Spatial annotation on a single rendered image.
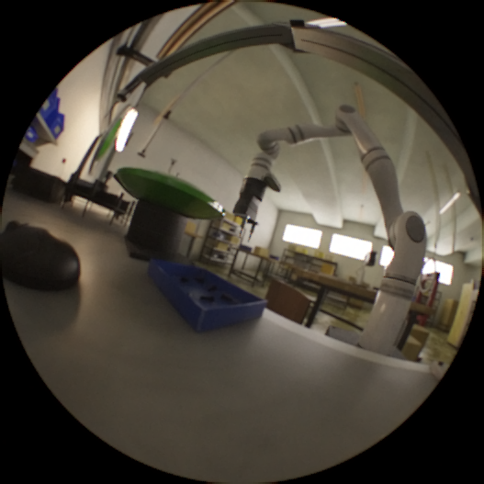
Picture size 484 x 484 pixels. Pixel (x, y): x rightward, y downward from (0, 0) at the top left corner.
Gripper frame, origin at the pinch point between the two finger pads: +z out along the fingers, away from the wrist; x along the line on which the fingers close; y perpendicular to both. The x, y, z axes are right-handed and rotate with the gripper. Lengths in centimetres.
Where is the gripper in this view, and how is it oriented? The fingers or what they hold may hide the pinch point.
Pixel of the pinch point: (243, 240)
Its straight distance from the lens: 44.7
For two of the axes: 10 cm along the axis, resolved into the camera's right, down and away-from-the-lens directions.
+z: -3.1, 9.5, -0.4
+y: -8.1, -2.4, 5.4
